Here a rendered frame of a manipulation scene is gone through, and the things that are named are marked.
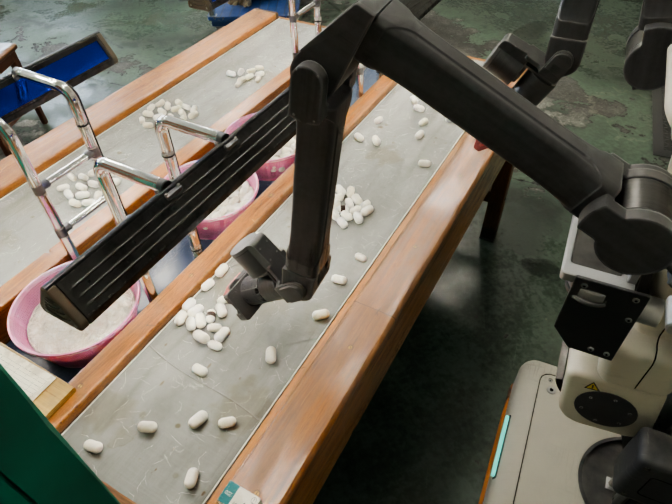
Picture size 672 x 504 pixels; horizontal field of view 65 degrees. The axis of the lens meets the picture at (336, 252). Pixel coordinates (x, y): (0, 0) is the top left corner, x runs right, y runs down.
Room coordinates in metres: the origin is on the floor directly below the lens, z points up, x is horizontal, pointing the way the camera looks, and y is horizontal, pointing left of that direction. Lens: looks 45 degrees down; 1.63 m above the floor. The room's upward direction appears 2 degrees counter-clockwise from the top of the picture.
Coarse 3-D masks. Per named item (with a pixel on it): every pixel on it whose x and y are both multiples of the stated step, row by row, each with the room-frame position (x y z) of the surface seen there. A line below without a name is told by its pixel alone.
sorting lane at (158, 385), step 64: (384, 128) 1.40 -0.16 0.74; (448, 128) 1.39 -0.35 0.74; (384, 192) 1.09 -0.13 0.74; (256, 320) 0.68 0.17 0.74; (320, 320) 0.68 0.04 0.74; (128, 384) 0.54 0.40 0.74; (192, 384) 0.53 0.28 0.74; (256, 384) 0.53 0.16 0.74; (128, 448) 0.41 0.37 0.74; (192, 448) 0.41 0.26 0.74
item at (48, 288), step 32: (288, 96) 0.95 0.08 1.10; (256, 128) 0.85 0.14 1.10; (288, 128) 0.90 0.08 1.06; (224, 160) 0.76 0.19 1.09; (256, 160) 0.80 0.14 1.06; (160, 192) 0.65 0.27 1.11; (192, 192) 0.68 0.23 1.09; (224, 192) 0.71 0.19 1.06; (128, 224) 0.58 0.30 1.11; (160, 224) 0.61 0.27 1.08; (192, 224) 0.64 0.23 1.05; (96, 256) 0.52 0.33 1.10; (128, 256) 0.54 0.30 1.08; (160, 256) 0.57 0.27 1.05; (64, 288) 0.47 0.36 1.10; (96, 288) 0.49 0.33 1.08; (128, 288) 0.51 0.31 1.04; (64, 320) 0.45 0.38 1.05
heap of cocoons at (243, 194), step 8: (248, 184) 1.14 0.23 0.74; (240, 192) 1.11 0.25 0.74; (248, 192) 1.10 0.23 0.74; (232, 200) 1.07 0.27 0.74; (240, 200) 1.09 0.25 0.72; (248, 200) 1.07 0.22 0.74; (216, 208) 1.05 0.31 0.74; (224, 208) 1.04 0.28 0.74; (232, 208) 1.04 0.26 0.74; (208, 216) 1.01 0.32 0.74; (216, 216) 1.01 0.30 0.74
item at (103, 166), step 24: (168, 120) 0.85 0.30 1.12; (168, 144) 0.87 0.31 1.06; (216, 144) 0.78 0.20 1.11; (96, 168) 0.73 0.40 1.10; (120, 168) 0.71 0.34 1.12; (168, 168) 0.86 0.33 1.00; (168, 192) 0.65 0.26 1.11; (120, 216) 0.74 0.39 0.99; (192, 240) 0.86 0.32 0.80; (144, 288) 0.73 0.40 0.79
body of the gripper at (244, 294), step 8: (240, 280) 0.66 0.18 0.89; (248, 280) 0.65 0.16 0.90; (256, 280) 0.63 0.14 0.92; (232, 288) 0.64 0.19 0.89; (240, 288) 0.64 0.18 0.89; (248, 288) 0.63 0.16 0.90; (256, 288) 0.62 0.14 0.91; (224, 296) 0.62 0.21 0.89; (232, 296) 0.62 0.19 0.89; (240, 296) 0.63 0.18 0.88; (248, 296) 0.62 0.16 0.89; (256, 296) 0.61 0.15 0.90; (232, 304) 0.61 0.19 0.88; (240, 304) 0.62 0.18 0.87; (248, 304) 0.63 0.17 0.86; (256, 304) 0.63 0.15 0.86; (240, 312) 0.61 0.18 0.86; (248, 312) 0.61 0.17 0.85
